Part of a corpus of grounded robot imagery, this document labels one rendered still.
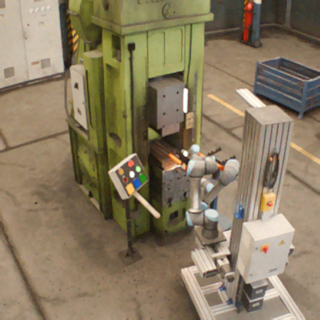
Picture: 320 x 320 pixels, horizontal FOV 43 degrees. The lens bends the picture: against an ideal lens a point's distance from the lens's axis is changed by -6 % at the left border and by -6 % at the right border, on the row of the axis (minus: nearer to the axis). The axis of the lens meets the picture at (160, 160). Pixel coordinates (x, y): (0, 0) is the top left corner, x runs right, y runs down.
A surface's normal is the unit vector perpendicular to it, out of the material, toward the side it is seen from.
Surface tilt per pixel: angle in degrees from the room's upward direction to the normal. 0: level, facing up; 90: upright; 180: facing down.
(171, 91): 90
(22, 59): 90
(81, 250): 0
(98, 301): 0
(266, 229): 0
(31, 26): 90
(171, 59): 90
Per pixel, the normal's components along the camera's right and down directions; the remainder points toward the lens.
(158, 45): 0.54, 0.45
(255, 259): 0.29, 0.51
